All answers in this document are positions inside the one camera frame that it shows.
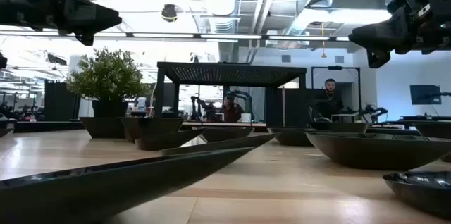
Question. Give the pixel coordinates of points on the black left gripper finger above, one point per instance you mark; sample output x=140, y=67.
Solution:
x=95, y=28
x=88, y=12

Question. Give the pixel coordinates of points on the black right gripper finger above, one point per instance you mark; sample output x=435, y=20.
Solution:
x=387, y=48
x=384, y=30

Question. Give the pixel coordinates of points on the black rounded mini plate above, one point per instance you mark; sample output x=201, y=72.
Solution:
x=292, y=137
x=423, y=196
x=225, y=134
x=4, y=133
x=373, y=151
x=338, y=127

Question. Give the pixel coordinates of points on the black leaf-shaped mini plate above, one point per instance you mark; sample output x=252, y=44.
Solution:
x=105, y=188
x=165, y=141
x=211, y=148

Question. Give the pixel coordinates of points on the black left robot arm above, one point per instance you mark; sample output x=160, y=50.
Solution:
x=7, y=5

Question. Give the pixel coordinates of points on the black background robot arm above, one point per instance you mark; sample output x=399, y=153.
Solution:
x=243, y=94
x=375, y=110
x=199, y=106

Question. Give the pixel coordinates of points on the green plant in black pot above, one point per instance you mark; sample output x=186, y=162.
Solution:
x=105, y=76

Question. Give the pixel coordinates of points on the black ceiling-hung device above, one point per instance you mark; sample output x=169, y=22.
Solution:
x=56, y=59

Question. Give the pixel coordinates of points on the yellow hanging pendant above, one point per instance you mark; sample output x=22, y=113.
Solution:
x=323, y=55

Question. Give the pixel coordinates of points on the black background desk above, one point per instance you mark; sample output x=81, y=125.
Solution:
x=408, y=118

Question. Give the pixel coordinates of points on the black ceiling spotlight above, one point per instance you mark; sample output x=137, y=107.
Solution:
x=169, y=12

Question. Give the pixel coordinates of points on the black partition panel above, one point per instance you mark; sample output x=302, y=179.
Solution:
x=290, y=107
x=60, y=100

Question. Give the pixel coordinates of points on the person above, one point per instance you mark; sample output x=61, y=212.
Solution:
x=327, y=106
x=232, y=111

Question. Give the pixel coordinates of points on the white bottle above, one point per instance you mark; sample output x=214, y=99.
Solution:
x=141, y=104

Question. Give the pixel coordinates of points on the long ceiling light strip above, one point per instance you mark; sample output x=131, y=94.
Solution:
x=229, y=36

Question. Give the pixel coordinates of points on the black perforated metal shelf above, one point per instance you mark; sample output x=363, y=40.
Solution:
x=229, y=74

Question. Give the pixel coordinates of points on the white cup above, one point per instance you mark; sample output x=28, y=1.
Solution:
x=245, y=117

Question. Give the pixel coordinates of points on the grey wall vent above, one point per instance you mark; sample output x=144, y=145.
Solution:
x=339, y=59
x=286, y=58

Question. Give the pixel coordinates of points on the black rectangular frame stand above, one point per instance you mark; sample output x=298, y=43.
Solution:
x=334, y=67

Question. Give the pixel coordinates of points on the black wall monitor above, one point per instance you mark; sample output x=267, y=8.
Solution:
x=424, y=94

